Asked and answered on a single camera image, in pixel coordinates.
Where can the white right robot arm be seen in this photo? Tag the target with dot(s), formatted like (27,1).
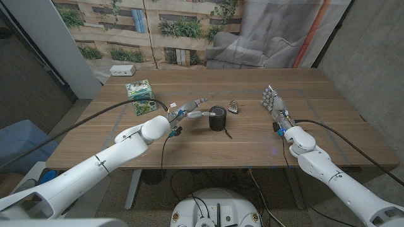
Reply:
(341,186)

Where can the green floral tissue box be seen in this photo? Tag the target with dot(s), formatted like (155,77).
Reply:
(142,99)

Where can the black cylindrical mesh speaker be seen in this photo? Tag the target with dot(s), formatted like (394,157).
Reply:
(217,121)

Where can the white robot torso base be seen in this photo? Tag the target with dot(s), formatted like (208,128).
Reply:
(217,205)

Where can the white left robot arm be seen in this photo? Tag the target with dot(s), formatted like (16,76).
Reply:
(94,167)

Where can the blue lined sneaker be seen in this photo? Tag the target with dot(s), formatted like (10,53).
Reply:
(47,177)

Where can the grey sneaker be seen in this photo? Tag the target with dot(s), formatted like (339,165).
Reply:
(25,186)

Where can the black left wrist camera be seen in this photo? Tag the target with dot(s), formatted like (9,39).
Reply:
(175,131)

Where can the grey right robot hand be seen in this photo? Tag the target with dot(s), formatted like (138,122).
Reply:
(276,105)

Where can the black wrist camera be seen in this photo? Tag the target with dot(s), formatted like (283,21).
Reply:
(175,131)
(276,126)

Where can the white robot chest cover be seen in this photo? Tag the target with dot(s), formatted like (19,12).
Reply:
(63,223)

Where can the printed building backdrop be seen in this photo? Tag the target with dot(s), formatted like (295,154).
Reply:
(176,38)

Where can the white pillar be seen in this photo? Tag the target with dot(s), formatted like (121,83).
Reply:
(53,41)

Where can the blue upholstered chair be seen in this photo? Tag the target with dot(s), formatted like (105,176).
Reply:
(25,145)

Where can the white power strip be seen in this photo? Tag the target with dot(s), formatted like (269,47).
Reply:
(122,70)

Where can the white table leg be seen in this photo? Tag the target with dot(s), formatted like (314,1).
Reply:
(132,192)

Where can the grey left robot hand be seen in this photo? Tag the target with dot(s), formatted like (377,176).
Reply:
(191,110)

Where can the black floor fan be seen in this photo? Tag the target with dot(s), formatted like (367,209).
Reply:
(153,176)

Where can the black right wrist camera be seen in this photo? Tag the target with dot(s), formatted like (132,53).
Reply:
(276,126)

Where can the grey table leg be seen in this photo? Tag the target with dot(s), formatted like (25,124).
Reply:
(295,189)

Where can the silver padlock with blue base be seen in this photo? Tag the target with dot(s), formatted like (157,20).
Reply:
(233,108)

